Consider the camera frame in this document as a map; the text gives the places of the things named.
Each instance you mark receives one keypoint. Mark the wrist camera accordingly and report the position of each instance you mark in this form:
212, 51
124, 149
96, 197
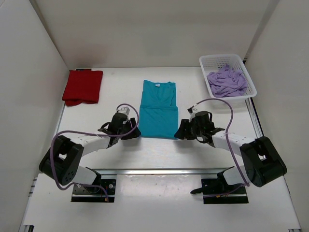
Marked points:
192, 111
123, 110

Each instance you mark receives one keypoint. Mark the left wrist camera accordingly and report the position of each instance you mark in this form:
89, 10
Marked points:
123, 110

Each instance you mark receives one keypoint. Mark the teal t-shirt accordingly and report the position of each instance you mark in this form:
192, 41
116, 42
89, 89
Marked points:
158, 110

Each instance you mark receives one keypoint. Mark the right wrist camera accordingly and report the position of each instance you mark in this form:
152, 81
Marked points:
192, 111

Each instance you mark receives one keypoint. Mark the lavender t-shirt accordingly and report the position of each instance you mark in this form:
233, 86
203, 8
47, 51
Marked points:
227, 82

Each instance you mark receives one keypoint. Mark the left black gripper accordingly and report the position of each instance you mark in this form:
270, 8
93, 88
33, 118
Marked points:
135, 133

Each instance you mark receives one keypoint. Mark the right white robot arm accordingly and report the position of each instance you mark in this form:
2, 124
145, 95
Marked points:
261, 161

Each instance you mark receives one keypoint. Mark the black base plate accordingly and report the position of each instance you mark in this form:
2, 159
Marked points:
215, 191
96, 195

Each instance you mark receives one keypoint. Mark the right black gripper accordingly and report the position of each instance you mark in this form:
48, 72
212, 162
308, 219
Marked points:
183, 132

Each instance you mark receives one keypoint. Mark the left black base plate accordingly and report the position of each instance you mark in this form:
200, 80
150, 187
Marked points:
96, 195

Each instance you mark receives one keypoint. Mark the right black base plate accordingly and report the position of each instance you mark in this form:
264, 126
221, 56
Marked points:
215, 191

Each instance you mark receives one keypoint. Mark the red t-shirt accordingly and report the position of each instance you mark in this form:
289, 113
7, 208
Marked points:
83, 86

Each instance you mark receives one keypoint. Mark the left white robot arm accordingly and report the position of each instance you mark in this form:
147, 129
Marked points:
67, 153

